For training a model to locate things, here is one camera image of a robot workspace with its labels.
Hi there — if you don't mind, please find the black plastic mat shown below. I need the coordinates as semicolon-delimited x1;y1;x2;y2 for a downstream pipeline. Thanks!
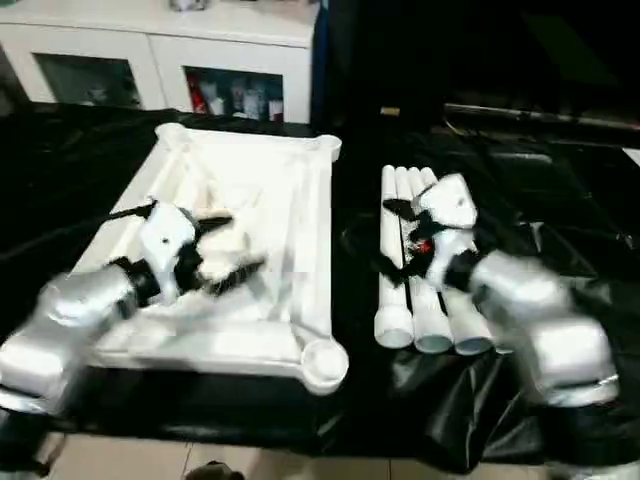
0;102;640;474

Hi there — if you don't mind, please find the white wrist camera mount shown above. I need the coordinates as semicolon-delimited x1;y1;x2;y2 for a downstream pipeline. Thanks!
139;202;201;304
412;173;479;292

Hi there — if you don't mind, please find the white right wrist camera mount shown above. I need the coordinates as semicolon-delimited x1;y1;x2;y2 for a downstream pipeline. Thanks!
412;173;479;292

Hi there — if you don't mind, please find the red bottle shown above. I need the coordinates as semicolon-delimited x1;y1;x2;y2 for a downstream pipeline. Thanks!
186;74;207;114

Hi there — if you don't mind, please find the white plastic table leg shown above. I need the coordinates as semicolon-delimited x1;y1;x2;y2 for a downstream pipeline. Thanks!
373;164;416;349
419;167;516;357
407;167;494;356
394;167;454;354

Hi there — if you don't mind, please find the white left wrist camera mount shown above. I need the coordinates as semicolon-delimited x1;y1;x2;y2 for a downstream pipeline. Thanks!
139;202;201;304

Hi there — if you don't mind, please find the dark rounded robot body part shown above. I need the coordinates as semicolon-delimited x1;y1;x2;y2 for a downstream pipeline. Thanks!
187;461;247;480

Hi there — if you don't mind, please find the white plastic table top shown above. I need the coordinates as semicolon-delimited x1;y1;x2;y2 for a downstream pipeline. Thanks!
69;122;350;397

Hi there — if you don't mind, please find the white cabinet with glass doors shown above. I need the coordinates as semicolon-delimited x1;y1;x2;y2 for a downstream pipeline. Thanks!
0;9;319;124

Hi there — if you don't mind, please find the dark metal rail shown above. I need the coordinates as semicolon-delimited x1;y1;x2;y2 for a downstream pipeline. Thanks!
443;101;640;132

